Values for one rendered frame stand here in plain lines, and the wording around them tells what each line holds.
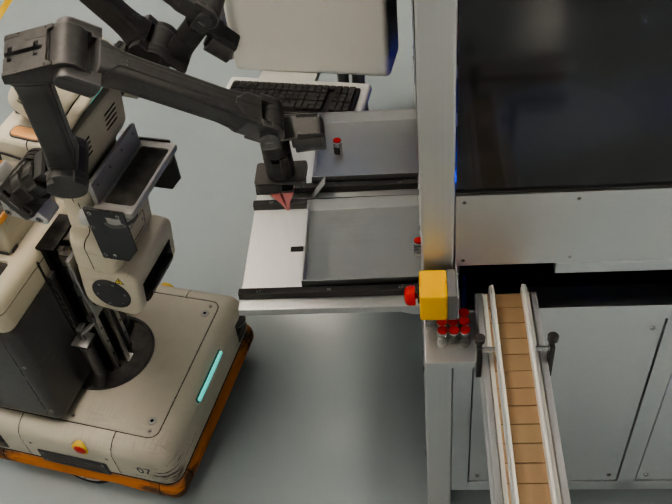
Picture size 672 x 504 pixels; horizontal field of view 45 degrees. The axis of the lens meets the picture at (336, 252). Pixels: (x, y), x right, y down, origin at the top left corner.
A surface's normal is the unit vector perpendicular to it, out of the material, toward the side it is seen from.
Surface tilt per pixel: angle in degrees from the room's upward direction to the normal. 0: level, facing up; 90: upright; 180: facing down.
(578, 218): 90
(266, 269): 0
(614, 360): 90
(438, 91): 90
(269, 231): 0
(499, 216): 90
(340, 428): 0
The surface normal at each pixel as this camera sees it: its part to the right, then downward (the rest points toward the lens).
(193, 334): -0.09, -0.69
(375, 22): -0.22, 0.72
